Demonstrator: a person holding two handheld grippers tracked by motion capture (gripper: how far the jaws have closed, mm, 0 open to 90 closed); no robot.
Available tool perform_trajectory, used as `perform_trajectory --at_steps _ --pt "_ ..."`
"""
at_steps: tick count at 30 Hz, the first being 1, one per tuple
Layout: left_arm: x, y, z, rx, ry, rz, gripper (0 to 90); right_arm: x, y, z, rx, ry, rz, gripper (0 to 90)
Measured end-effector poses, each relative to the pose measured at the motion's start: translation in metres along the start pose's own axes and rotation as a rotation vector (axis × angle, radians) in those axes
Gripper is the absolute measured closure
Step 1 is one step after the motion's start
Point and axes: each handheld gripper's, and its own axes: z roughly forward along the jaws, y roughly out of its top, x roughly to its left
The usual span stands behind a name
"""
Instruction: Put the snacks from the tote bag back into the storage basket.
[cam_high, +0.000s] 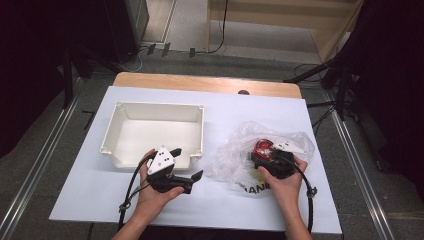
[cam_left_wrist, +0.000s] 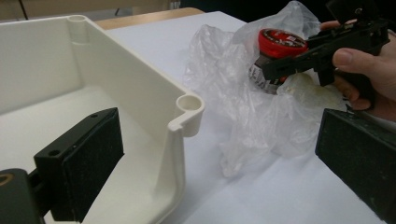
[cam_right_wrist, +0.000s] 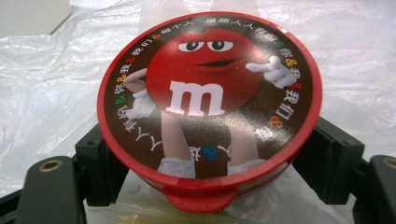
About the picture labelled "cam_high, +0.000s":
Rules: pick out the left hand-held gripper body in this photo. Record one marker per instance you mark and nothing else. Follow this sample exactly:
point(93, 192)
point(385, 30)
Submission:
point(161, 161)

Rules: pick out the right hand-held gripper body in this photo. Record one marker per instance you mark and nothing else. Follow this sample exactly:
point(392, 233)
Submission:
point(275, 163)

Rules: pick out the red can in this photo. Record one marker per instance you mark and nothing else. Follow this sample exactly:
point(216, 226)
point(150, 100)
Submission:
point(263, 148)

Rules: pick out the clear plastic bag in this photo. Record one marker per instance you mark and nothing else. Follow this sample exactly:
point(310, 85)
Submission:
point(230, 160)

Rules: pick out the person's right hand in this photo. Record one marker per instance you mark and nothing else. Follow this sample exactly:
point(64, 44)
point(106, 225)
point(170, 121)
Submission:
point(286, 188)

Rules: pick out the person's left hand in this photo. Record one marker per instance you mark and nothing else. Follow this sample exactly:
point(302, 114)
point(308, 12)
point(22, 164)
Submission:
point(151, 200)

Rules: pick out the white plastic bin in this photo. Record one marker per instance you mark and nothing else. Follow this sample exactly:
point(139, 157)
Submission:
point(150, 133)

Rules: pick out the wooden table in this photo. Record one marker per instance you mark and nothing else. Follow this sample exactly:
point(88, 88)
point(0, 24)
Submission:
point(200, 83)

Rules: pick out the black metal stand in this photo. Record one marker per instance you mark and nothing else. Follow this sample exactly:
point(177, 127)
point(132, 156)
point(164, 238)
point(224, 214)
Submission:
point(310, 71)

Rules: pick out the small black floor block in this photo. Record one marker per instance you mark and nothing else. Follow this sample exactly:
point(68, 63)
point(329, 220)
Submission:
point(165, 49)
point(192, 52)
point(151, 48)

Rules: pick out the wooden cabinet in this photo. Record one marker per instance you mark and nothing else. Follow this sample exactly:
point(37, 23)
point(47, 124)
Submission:
point(266, 30)

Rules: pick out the grey metal cabinet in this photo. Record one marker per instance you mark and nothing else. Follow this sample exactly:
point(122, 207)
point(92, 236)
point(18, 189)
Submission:
point(138, 16)

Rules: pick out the black curtain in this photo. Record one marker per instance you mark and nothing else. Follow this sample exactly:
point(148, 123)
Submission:
point(26, 66)
point(393, 66)

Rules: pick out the aluminium floor rail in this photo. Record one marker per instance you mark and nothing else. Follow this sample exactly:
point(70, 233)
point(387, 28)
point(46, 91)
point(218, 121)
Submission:
point(36, 173)
point(360, 173)

